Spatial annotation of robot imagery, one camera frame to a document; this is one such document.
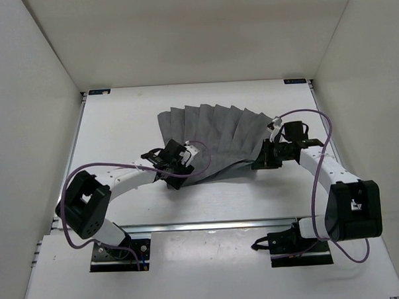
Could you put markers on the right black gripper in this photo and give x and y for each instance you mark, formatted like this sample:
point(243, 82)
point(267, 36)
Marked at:
point(264, 160)

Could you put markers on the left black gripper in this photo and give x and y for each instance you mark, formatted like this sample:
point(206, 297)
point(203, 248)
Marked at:
point(176, 181)

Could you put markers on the grey pleated skirt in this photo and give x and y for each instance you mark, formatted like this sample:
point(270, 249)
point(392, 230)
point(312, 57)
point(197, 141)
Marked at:
point(229, 137)

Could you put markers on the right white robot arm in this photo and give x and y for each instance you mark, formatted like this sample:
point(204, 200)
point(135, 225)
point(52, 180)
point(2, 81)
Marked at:
point(353, 209)

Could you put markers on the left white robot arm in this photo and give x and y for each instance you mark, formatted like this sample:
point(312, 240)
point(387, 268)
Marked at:
point(88, 196)

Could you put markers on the right blue corner label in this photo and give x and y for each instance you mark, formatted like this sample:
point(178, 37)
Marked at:
point(294, 81)

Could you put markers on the blue corner label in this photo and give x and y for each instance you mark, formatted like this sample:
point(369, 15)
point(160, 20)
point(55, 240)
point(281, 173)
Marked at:
point(294, 81)
point(99, 92)

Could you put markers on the left blue corner label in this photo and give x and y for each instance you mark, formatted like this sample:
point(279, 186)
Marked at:
point(99, 92)

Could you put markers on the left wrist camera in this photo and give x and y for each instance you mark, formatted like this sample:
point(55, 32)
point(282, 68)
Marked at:
point(189, 154)

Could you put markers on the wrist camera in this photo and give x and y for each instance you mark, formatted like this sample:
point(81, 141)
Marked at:
point(275, 127)
point(189, 154)

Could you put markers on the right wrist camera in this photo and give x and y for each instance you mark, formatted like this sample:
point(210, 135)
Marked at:
point(275, 127)

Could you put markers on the front aluminium rail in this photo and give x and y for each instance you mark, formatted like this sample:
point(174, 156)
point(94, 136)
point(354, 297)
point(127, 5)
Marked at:
point(206, 226)

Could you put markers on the aluminium rail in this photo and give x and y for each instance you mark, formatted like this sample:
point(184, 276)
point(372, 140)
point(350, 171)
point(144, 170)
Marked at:
point(206, 226)
point(73, 142)

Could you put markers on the left aluminium rail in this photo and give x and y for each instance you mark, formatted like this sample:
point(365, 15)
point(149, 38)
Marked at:
point(73, 142)

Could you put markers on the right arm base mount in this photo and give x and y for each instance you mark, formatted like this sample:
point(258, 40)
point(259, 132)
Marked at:
point(289, 249)

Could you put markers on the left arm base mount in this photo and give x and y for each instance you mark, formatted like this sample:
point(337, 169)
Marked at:
point(104, 259)

